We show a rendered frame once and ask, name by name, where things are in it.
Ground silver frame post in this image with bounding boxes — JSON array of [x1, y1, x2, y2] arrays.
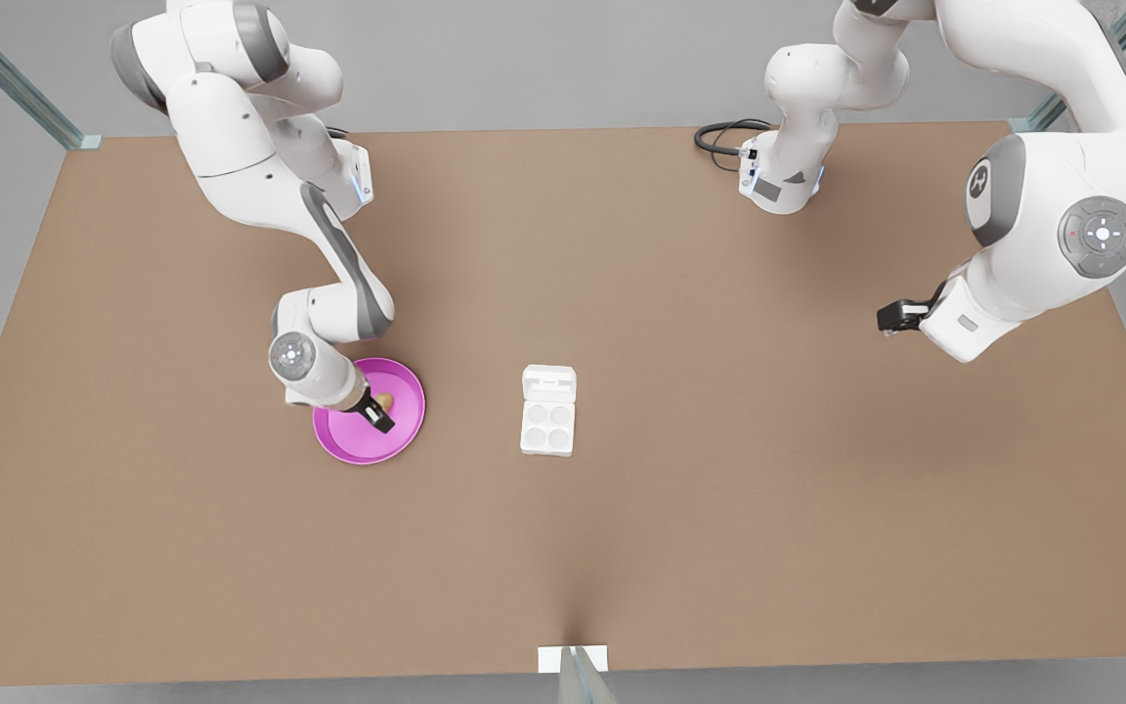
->
[[538, 644, 620, 704], [0, 0, 104, 152], [1008, 0, 1126, 134]]

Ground pink round plate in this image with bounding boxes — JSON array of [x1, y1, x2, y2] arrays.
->
[[313, 357, 426, 465]]

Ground white egg box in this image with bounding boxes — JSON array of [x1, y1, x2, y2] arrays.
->
[[520, 364, 578, 459]]

